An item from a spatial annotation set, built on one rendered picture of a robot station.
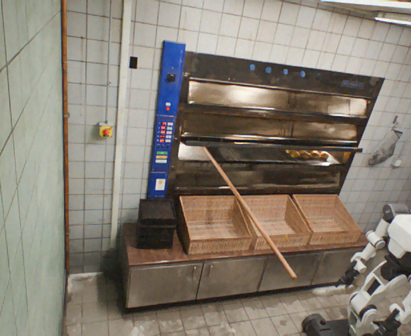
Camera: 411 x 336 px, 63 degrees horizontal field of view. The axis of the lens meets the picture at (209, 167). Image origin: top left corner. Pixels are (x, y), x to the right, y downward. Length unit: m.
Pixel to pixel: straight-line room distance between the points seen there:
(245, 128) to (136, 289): 1.61
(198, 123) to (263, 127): 0.61
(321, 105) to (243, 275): 1.69
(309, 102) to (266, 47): 0.69
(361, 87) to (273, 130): 0.93
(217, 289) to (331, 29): 2.41
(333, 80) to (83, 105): 2.12
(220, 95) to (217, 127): 0.28
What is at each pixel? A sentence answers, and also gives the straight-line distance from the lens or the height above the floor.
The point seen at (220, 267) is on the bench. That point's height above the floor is 0.46.
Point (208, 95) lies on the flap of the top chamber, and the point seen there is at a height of 1.78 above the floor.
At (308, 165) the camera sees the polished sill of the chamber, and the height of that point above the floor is 1.17.
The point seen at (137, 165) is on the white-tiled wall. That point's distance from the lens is 2.86.
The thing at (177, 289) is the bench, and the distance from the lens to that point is 3.04.
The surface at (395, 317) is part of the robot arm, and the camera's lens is 2.77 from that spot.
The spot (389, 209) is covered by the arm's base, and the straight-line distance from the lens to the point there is 2.77.
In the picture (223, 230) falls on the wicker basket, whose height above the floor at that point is 0.59.
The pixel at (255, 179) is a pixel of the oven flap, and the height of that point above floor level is 1.02.
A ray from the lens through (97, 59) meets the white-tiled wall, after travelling 2.57.
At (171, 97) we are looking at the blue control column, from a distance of 2.66.
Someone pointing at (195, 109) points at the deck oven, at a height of 1.66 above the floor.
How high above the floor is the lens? 2.44
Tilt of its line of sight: 25 degrees down
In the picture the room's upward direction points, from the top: 11 degrees clockwise
